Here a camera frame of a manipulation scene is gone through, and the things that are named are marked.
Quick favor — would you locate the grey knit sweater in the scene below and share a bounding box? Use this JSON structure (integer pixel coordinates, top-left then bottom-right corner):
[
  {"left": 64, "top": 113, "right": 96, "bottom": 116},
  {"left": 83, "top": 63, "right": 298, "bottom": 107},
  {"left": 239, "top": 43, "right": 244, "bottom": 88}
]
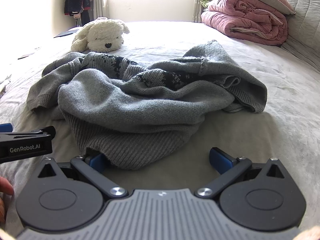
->
[{"left": 26, "top": 40, "right": 268, "bottom": 170}]

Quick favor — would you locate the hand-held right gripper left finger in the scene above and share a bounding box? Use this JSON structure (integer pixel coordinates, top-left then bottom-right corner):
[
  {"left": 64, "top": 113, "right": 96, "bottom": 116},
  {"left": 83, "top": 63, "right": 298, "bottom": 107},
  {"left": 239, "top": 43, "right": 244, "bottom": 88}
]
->
[{"left": 37, "top": 153, "right": 128, "bottom": 199}]

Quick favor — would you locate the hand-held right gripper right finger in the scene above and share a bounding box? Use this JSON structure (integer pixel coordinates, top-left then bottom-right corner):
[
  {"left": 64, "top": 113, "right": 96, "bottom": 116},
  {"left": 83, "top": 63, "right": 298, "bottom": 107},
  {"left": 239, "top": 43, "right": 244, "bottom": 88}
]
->
[{"left": 196, "top": 147, "right": 288, "bottom": 200}]

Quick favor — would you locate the white plush dog toy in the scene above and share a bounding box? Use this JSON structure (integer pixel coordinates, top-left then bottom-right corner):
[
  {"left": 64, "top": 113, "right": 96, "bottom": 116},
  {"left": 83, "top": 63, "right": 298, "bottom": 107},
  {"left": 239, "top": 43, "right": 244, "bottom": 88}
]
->
[{"left": 71, "top": 17, "right": 130, "bottom": 53}]

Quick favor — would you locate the pink folded quilt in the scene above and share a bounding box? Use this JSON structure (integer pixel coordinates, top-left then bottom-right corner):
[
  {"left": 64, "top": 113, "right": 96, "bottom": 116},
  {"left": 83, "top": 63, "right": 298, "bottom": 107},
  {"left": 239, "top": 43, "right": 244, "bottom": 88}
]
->
[{"left": 201, "top": 0, "right": 289, "bottom": 46}]

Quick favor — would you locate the grey bed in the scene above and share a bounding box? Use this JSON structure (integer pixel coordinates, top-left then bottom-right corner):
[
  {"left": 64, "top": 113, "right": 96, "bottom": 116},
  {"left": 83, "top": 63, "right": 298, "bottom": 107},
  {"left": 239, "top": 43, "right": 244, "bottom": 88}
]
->
[{"left": 0, "top": 20, "right": 320, "bottom": 235}]

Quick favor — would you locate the grey quilted bedspread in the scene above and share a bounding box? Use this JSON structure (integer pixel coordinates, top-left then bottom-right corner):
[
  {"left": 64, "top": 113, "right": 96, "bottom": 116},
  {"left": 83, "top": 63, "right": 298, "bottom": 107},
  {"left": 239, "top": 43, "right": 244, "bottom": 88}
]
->
[{"left": 265, "top": 0, "right": 320, "bottom": 73}]

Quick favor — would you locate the green patterned pillow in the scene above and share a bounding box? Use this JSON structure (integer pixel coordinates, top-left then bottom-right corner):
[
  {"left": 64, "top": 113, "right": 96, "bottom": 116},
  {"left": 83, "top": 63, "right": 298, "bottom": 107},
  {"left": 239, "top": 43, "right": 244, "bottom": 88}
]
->
[{"left": 200, "top": 0, "right": 220, "bottom": 12}]

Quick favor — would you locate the dark hanging jacket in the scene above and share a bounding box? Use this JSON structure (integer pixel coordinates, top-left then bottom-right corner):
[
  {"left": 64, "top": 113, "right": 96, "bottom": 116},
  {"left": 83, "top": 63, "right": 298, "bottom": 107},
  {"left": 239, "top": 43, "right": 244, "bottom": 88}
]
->
[{"left": 64, "top": 0, "right": 92, "bottom": 25}]

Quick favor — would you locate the person's left hand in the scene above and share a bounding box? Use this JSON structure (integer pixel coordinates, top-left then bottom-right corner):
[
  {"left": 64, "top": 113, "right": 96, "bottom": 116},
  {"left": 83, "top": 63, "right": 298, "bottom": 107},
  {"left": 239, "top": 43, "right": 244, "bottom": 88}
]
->
[{"left": 0, "top": 176, "right": 15, "bottom": 223}]

